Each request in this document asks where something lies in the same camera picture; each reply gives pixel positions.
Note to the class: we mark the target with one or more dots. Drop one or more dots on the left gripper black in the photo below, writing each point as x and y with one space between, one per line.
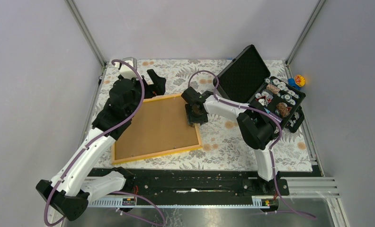
157 88

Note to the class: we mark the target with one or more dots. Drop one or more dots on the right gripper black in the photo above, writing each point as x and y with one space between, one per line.
191 119

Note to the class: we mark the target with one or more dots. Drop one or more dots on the yellow wooden picture frame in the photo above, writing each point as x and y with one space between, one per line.
162 153

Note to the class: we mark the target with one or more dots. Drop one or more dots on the brown cardboard backing board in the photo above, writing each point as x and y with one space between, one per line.
157 128

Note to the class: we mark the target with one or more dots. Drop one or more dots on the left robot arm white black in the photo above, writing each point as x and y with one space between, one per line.
67 192

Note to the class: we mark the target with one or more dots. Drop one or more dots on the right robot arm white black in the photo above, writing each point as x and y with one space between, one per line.
259 130

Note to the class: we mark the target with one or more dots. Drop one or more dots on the floral patterned table mat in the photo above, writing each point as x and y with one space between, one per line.
223 147

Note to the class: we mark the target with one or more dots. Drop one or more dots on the black poker chip case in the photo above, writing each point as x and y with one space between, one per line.
244 80

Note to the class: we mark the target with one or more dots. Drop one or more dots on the pink patterned chip stack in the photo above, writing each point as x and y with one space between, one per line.
274 89

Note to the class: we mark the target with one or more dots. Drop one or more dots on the brown chip stack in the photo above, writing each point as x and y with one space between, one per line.
282 109

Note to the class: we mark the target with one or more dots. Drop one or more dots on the blue toy piece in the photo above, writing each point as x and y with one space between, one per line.
292 83

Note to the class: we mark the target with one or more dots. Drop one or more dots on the yellow orange toy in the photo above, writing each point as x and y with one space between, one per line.
299 80

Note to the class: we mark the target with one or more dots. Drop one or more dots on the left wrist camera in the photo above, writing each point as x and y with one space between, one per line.
124 70

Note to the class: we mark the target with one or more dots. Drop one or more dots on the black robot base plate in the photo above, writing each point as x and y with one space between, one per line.
196 186

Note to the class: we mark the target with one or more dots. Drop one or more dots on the white slotted cable duct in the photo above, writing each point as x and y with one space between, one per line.
132 202

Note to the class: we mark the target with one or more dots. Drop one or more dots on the left aluminium corner post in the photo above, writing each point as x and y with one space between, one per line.
71 4

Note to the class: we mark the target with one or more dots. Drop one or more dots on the aluminium corner post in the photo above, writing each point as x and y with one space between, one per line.
71 4
308 25

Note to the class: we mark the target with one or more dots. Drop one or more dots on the right aluminium corner post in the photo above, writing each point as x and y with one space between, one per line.
308 25

